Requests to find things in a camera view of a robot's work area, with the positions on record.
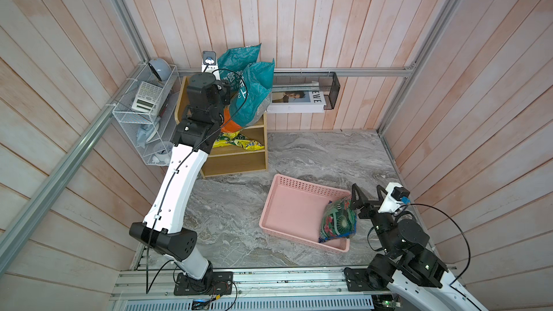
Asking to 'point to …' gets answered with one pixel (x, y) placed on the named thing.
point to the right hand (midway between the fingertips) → (364, 184)
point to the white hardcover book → (297, 101)
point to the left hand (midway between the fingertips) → (211, 78)
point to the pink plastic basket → (294, 208)
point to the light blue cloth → (145, 129)
